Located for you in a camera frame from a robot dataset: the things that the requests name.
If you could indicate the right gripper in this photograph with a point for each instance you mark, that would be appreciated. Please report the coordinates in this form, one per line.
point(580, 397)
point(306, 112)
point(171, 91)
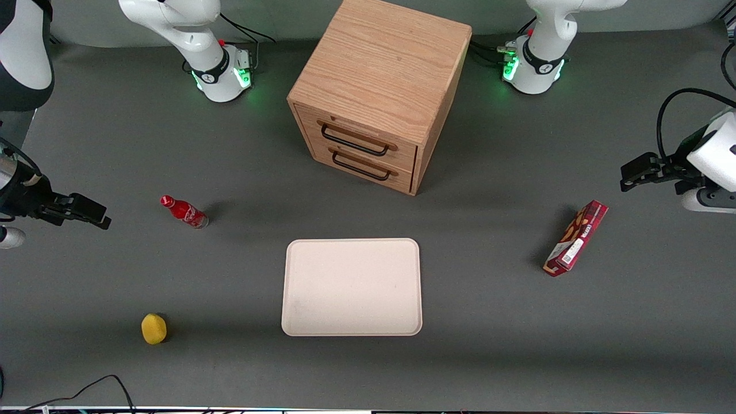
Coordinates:
point(24, 198)

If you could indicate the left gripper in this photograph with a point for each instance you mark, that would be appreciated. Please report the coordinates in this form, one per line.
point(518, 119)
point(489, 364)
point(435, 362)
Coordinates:
point(682, 167)

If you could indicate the red coke bottle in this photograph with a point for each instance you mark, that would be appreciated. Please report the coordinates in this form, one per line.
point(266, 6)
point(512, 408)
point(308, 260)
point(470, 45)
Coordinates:
point(187, 213)

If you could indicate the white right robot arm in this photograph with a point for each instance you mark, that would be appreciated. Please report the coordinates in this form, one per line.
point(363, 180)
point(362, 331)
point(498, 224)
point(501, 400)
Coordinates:
point(195, 34)

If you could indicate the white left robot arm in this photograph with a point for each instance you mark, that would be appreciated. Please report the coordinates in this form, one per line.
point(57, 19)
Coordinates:
point(543, 52)

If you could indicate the beige rectangular tray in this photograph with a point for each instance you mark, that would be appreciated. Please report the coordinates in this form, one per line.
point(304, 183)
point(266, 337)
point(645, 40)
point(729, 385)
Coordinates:
point(352, 287)

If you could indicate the red cookie box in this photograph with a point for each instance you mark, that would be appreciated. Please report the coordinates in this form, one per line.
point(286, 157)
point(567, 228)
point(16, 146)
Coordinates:
point(577, 238)

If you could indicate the yellow lemon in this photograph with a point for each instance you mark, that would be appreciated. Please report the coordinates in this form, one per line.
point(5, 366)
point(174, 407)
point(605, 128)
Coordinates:
point(153, 329)

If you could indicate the wooden drawer cabinet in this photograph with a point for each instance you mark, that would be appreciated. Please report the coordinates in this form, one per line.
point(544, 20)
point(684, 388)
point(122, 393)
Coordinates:
point(385, 63)

